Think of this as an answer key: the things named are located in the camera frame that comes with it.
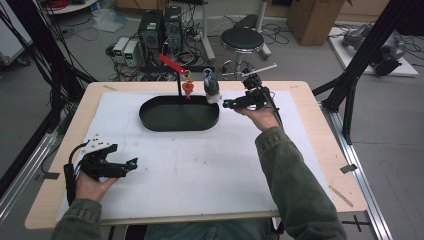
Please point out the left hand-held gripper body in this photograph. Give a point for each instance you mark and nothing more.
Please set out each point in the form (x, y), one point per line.
(100, 166)

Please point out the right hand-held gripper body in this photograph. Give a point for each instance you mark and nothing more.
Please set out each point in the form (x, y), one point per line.
(256, 98)

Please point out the black oval tray hanger stand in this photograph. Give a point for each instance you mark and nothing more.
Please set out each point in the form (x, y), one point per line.
(180, 115)

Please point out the person's right hand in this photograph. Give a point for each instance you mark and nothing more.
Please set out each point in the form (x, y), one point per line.
(265, 120)

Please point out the person's left hand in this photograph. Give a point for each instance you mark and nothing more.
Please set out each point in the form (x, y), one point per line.
(91, 190)

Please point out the white foam mat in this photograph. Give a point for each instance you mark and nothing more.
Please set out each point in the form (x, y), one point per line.
(173, 180)

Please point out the grey tape piece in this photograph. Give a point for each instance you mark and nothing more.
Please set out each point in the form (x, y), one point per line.
(50, 176)

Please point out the black round stool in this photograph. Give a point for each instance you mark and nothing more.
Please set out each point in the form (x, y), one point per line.
(242, 40)

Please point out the white desk leg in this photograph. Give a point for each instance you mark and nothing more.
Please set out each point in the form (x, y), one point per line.
(262, 20)
(207, 36)

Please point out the small black computer tower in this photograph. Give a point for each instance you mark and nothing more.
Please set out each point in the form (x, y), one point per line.
(173, 28)

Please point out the brown cardboard box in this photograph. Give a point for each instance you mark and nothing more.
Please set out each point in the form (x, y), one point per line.
(313, 21)

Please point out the person's legs in jeans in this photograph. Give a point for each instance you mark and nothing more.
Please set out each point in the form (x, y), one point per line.
(206, 231)

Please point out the white floor board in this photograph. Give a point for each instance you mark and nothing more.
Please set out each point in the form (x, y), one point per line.
(350, 56)

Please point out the large black computer tower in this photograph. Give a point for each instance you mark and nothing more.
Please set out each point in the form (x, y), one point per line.
(150, 33)

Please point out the white power supply box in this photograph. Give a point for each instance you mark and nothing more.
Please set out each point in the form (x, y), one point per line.
(131, 53)
(120, 49)

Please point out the black tape piece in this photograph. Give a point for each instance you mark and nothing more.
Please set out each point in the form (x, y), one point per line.
(348, 168)

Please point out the thin wooden stick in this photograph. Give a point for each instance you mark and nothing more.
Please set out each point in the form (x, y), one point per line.
(341, 196)

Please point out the clear plastic bag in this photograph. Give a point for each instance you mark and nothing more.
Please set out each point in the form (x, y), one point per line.
(108, 20)

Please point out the white round table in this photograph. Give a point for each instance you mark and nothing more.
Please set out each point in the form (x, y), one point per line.
(71, 7)

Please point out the aluminium rail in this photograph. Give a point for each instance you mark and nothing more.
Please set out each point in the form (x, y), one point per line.
(23, 176)
(363, 186)

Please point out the black metal frame strut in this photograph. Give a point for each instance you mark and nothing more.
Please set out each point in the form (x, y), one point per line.
(360, 63)
(50, 63)

